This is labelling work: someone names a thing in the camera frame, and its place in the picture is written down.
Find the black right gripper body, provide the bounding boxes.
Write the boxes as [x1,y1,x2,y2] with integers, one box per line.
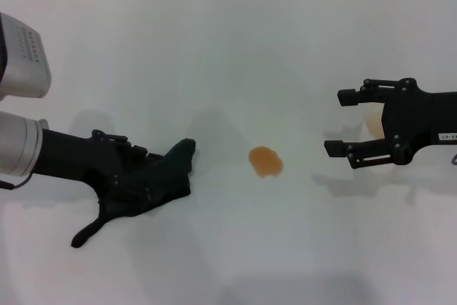
[381,76,457,165]

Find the dark rag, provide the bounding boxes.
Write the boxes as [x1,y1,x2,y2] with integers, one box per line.
[70,137,199,249]

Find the left gripper cable with plug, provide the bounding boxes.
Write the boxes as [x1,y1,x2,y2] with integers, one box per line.
[0,174,35,191]

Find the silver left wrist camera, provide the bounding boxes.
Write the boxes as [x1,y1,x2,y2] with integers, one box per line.
[0,11,53,102]

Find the orange liquid stain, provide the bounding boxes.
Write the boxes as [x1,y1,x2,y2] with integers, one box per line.
[248,146,286,179]

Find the translucent plastic cup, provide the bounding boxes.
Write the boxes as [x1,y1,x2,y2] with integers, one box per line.
[360,103,388,141]

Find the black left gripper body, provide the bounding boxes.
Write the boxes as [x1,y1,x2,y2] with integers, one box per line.
[35,128,126,199]

